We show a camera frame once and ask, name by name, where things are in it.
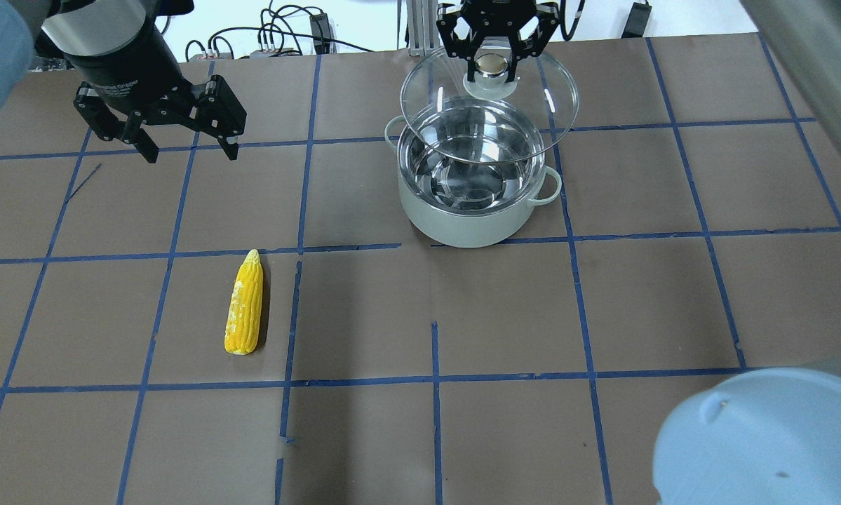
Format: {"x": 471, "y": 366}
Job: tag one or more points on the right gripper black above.
{"x": 499, "y": 29}

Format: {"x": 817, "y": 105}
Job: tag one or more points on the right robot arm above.
{"x": 671, "y": 333}

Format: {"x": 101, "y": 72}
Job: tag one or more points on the black power adapter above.
{"x": 637, "y": 20}

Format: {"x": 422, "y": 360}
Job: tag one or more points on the glass pot lid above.
{"x": 490, "y": 98}

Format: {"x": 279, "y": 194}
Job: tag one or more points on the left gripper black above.
{"x": 127, "y": 64}

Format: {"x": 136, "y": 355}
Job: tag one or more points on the aluminium frame post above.
{"x": 422, "y": 21}

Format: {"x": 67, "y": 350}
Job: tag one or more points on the yellow corn cob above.
{"x": 242, "y": 332}

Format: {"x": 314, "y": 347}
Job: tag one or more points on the pale green steel pot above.
{"x": 469, "y": 172}

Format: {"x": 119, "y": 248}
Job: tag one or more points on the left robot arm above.
{"x": 74, "y": 28}

